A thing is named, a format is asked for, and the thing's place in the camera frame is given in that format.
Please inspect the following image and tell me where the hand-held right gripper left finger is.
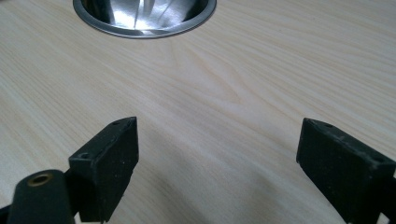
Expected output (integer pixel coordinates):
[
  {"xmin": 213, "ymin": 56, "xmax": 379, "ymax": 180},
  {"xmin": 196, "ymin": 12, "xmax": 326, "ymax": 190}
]
[{"xmin": 68, "ymin": 116, "xmax": 139, "ymax": 224}]

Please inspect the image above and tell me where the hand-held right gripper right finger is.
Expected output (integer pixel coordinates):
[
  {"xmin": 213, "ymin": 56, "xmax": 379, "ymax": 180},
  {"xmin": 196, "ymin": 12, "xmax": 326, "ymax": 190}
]
[{"xmin": 295, "ymin": 117, "xmax": 396, "ymax": 224}]

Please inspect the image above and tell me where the metal utensil stand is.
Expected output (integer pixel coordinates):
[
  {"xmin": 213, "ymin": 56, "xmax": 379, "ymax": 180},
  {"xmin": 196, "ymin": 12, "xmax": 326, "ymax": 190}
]
[{"xmin": 72, "ymin": 0, "xmax": 218, "ymax": 40}]

